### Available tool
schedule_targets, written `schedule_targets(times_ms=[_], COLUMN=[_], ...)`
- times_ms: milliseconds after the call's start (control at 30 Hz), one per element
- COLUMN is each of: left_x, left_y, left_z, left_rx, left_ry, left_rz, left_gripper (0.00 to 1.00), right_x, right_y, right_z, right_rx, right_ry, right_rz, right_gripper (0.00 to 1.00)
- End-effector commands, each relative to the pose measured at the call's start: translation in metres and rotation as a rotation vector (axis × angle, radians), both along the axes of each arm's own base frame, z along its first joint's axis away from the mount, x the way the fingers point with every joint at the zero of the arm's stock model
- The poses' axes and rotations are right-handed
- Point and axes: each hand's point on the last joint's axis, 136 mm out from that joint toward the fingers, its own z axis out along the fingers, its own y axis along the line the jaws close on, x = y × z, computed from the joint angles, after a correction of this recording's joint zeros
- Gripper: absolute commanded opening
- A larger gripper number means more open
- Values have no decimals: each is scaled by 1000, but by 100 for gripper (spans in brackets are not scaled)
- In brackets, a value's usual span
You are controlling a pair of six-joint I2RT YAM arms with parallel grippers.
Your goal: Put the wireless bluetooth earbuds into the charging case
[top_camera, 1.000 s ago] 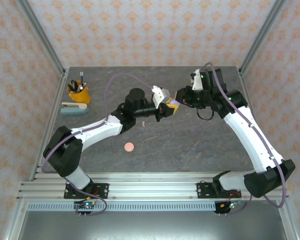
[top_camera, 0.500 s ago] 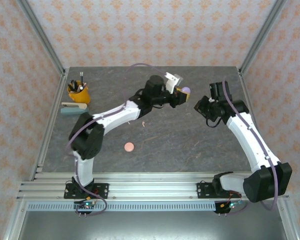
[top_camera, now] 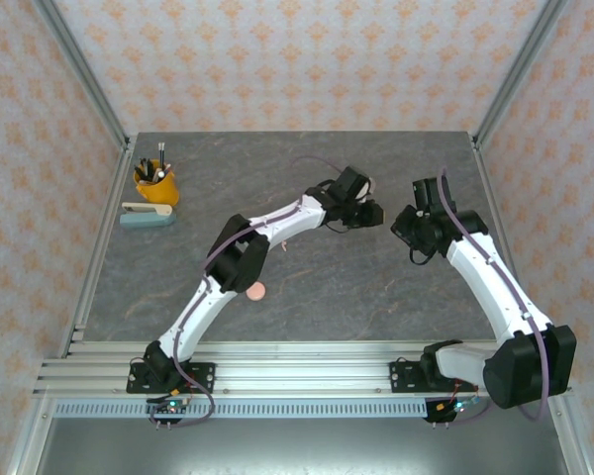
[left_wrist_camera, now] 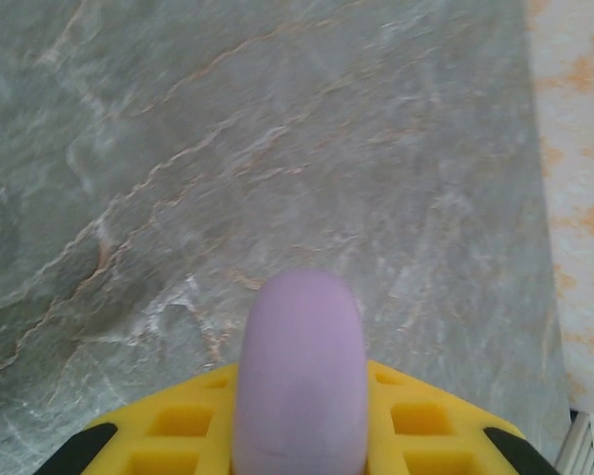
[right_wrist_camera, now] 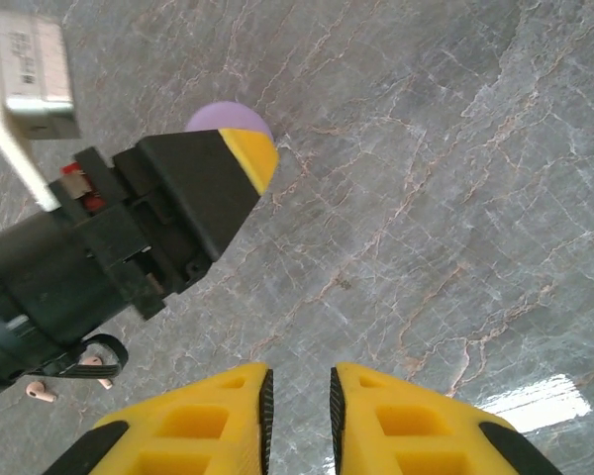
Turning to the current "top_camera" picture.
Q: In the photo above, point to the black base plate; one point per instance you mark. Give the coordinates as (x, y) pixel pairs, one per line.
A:
(403, 377)
(200, 376)

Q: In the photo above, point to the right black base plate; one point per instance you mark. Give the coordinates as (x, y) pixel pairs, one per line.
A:
(403, 377)

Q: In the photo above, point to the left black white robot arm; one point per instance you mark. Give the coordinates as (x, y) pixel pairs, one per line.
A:
(287, 220)

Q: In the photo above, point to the aluminium mounting rail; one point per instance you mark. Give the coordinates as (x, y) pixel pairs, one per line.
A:
(302, 376)

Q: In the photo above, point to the teal beige stapler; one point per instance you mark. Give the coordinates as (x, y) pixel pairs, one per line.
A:
(138, 221)

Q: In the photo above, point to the pink round charging case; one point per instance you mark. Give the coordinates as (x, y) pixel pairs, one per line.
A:
(257, 294)

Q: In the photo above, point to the white-tipped pen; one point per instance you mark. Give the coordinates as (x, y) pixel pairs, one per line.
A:
(163, 173)

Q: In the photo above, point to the tall black silver-tipped pen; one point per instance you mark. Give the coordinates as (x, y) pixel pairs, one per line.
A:
(162, 154)

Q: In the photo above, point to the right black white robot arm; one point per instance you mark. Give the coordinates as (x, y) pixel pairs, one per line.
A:
(495, 287)

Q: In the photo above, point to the orange pen cup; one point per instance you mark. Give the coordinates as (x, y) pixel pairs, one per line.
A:
(161, 190)

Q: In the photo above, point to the black marker pen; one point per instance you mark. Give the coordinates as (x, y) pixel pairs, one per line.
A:
(143, 167)

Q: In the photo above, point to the grey metal shelf panel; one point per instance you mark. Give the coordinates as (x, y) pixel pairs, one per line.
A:
(302, 445)

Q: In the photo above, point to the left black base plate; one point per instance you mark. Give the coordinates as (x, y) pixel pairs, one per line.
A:
(200, 376)

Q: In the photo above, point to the aluminium table side rail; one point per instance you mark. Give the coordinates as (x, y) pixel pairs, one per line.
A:
(120, 173)
(492, 198)

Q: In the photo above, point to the aluminium frame leg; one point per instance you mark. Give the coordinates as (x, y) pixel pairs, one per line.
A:
(571, 440)
(27, 440)

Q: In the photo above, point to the aluminium frame post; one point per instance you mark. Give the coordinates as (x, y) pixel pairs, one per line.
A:
(517, 74)
(84, 74)

